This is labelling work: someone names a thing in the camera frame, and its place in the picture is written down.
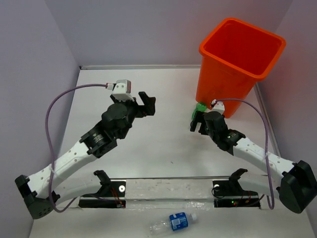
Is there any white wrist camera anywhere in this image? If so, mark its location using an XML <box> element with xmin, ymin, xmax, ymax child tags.
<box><xmin>106</xmin><ymin>79</ymin><xmax>134</xmax><ymax>101</ymax></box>
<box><xmin>211</xmin><ymin>99</ymin><xmax>225</xmax><ymax>115</ymax></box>

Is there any orange plastic bin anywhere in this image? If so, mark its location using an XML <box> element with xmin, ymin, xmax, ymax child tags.
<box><xmin>196</xmin><ymin>18</ymin><xmax>286</xmax><ymax>118</ymax></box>

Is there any blue label water bottle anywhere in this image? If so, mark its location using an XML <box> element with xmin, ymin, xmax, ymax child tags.
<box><xmin>150</xmin><ymin>212</ymin><xmax>198</xmax><ymax>236</ymax></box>

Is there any white foam block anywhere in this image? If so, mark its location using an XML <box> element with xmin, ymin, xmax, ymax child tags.
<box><xmin>125</xmin><ymin>179</ymin><xmax>213</xmax><ymax>200</ymax></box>

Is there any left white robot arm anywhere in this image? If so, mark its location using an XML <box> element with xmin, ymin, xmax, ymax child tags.
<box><xmin>15</xmin><ymin>92</ymin><xmax>156</xmax><ymax>220</ymax></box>

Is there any green plastic bottle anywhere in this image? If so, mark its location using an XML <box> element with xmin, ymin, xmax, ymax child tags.
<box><xmin>190</xmin><ymin>102</ymin><xmax>207</xmax><ymax>125</ymax></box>

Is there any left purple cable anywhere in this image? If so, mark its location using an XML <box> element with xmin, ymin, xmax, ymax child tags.
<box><xmin>45</xmin><ymin>83</ymin><xmax>109</xmax><ymax>213</ymax></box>

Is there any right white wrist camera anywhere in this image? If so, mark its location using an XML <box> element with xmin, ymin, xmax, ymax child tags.
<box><xmin>211</xmin><ymin>99</ymin><xmax>225</xmax><ymax>115</ymax></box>

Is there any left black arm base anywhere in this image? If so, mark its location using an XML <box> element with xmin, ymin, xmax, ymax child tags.
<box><xmin>78</xmin><ymin>179</ymin><xmax>126</xmax><ymax>209</ymax></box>

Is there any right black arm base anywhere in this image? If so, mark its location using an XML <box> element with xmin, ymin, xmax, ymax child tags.
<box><xmin>211</xmin><ymin>180</ymin><xmax>261</xmax><ymax>208</ymax></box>

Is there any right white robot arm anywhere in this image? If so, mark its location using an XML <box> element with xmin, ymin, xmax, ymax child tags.
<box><xmin>190</xmin><ymin>111</ymin><xmax>317</xmax><ymax>214</ymax></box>

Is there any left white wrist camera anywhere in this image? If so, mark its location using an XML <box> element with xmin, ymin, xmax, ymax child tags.
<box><xmin>106</xmin><ymin>79</ymin><xmax>134</xmax><ymax>101</ymax></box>

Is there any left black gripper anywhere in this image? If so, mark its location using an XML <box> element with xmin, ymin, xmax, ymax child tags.
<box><xmin>111</xmin><ymin>92</ymin><xmax>156</xmax><ymax>139</ymax></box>

